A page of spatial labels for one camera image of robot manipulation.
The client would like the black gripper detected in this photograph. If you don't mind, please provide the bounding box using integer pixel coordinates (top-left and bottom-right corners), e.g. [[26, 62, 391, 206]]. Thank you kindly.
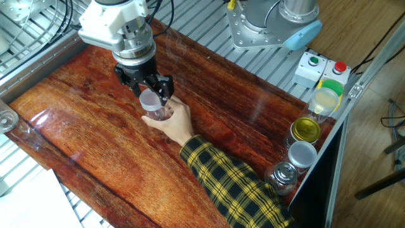
[[113, 56, 175, 107]]

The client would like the yellow black plaid-sleeved forearm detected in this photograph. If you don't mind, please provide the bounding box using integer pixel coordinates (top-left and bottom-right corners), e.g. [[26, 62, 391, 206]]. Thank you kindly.
[[179, 135, 294, 228]]

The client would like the bare person's hand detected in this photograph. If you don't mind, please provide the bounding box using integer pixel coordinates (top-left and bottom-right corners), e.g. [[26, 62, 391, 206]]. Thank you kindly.
[[141, 94, 196, 147]]

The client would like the jar with silver lid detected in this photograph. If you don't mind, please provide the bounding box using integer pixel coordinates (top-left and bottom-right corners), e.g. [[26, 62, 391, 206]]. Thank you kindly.
[[265, 161, 298, 196]]

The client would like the silver mounting plate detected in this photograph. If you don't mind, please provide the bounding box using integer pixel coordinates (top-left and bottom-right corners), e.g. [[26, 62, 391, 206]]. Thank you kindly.
[[0, 0, 57, 23]]

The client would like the silver aluminium frame rail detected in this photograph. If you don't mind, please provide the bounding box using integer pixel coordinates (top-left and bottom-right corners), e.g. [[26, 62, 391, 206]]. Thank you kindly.
[[0, 14, 113, 105]]

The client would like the black cable bundle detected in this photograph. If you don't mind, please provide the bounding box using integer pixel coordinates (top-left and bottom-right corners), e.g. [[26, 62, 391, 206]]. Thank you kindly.
[[0, 0, 75, 69]]

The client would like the tall jar with clear lid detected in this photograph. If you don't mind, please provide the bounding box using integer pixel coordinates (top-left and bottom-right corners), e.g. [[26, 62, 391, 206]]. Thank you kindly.
[[302, 87, 340, 125]]

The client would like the white box green button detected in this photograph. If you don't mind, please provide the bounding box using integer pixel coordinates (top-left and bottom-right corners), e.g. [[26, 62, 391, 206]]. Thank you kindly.
[[292, 51, 328, 89]]

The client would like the frosted white jar lid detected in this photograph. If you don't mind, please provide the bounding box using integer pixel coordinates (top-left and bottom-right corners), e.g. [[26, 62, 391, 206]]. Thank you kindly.
[[139, 88, 162, 111]]

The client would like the aluminium frame strut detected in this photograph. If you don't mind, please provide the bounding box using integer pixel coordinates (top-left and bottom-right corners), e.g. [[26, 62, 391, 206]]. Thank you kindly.
[[346, 18, 405, 102]]

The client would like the black table side panel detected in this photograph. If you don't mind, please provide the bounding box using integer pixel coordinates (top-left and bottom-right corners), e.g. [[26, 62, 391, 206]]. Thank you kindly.
[[289, 122, 347, 228]]

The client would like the clear plastic container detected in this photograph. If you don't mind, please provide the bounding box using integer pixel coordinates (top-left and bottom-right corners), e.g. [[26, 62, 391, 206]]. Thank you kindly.
[[0, 99, 19, 134]]

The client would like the jar with gold lid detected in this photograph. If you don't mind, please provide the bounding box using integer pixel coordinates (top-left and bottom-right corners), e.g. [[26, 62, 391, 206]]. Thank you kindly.
[[284, 116, 322, 149]]

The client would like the white box red button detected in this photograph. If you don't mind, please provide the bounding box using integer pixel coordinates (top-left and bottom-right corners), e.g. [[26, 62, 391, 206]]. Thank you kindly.
[[320, 59, 352, 87]]

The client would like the grey floor cable bundle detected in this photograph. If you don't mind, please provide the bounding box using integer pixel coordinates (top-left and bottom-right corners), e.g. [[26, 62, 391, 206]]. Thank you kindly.
[[379, 99, 405, 174]]

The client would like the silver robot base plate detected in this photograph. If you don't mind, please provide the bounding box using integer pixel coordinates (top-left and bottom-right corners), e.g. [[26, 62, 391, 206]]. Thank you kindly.
[[226, 0, 317, 51]]

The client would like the white wrist mount housing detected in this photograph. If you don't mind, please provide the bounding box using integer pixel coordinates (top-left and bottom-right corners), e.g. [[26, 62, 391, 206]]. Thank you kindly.
[[78, 0, 149, 51]]

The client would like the yellow box green cap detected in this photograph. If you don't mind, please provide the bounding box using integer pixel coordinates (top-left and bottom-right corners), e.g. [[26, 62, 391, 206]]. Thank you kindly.
[[316, 79, 345, 111]]

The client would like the dark chair leg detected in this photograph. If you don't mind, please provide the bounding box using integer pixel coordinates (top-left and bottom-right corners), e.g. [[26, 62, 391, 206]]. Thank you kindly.
[[383, 136, 405, 155], [354, 167, 405, 200]]

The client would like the white paper sheet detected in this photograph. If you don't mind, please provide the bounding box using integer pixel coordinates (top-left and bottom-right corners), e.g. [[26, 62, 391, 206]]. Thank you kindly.
[[0, 168, 84, 228]]

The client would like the jar with frosted lid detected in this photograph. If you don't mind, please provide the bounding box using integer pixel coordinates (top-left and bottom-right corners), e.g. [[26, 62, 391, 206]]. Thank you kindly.
[[287, 141, 318, 175]]

